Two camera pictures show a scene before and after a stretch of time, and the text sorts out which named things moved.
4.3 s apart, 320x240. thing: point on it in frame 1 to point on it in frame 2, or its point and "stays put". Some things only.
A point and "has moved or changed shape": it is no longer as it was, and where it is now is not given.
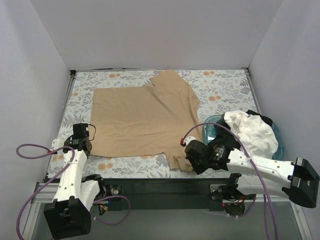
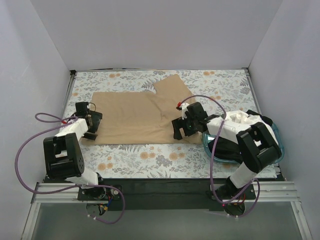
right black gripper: x=196 y=155 to x=181 y=126
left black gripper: x=81 y=144 to x=95 y=120
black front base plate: x=166 y=194 stays put
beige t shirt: x=147 y=120 has moved or changed shape
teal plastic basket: x=209 y=133 stays put
